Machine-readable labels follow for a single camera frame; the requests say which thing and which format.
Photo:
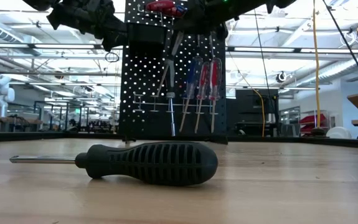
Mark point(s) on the black cabinet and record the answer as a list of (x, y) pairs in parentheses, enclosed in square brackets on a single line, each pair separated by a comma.
[(250, 112)]

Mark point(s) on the white round object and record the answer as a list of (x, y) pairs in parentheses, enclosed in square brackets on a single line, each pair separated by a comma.
[(339, 133)]

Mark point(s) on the red storage bins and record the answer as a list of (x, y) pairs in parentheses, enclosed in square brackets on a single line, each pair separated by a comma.
[(314, 119)]

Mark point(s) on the black table frame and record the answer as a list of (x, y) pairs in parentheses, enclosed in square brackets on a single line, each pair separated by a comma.
[(26, 136)]

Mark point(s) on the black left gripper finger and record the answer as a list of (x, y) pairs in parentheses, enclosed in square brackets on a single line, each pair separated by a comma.
[(114, 34)]

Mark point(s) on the short chrome hook rail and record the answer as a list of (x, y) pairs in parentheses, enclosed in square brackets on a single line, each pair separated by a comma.
[(146, 103)]

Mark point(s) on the black metal pegboard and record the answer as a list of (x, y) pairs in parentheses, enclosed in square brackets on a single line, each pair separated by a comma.
[(147, 124)]

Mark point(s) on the small black ceiling reel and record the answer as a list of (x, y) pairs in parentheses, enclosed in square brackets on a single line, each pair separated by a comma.
[(280, 77)]

